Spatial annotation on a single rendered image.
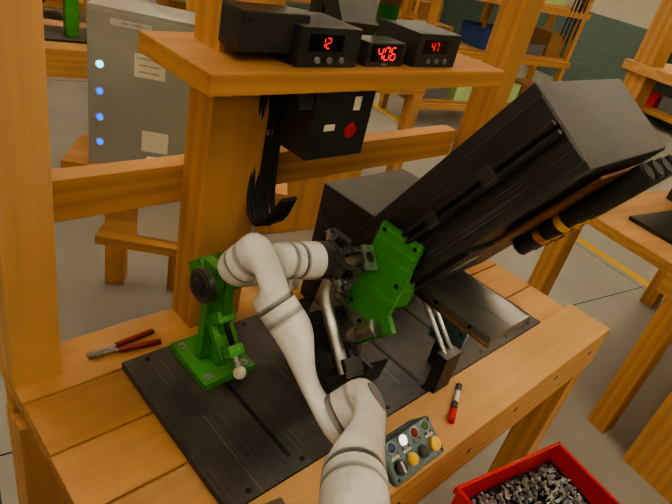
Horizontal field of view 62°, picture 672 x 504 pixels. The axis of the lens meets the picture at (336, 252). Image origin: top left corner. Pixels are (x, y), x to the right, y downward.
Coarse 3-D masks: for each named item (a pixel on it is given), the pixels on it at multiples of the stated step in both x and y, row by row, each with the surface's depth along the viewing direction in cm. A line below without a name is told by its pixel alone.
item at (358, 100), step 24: (288, 96) 116; (336, 96) 113; (360, 96) 118; (288, 120) 117; (312, 120) 112; (336, 120) 117; (360, 120) 122; (288, 144) 119; (312, 144) 115; (336, 144) 120; (360, 144) 126
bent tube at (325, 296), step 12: (372, 252) 120; (360, 264) 119; (372, 264) 118; (324, 288) 125; (324, 300) 125; (324, 312) 125; (336, 324) 124; (336, 336) 123; (336, 348) 123; (336, 360) 122
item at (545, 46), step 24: (408, 0) 589; (480, 0) 576; (552, 0) 636; (576, 0) 646; (432, 24) 567; (480, 24) 657; (552, 24) 715; (576, 24) 682; (480, 48) 626; (528, 48) 664; (552, 48) 687; (528, 72) 747; (384, 96) 641; (432, 96) 627; (456, 96) 642
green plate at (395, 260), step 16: (384, 224) 119; (384, 240) 119; (400, 240) 116; (384, 256) 119; (400, 256) 116; (416, 256) 114; (368, 272) 121; (384, 272) 119; (400, 272) 116; (352, 288) 124; (368, 288) 121; (384, 288) 119; (400, 288) 116; (352, 304) 124; (368, 304) 121; (384, 304) 119; (400, 304) 122
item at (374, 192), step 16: (368, 176) 146; (384, 176) 148; (400, 176) 151; (416, 176) 153; (336, 192) 134; (352, 192) 135; (368, 192) 137; (384, 192) 139; (400, 192) 141; (320, 208) 140; (336, 208) 135; (352, 208) 131; (368, 208) 130; (320, 224) 141; (336, 224) 136; (352, 224) 132; (320, 240) 142; (352, 240) 133; (304, 288) 152
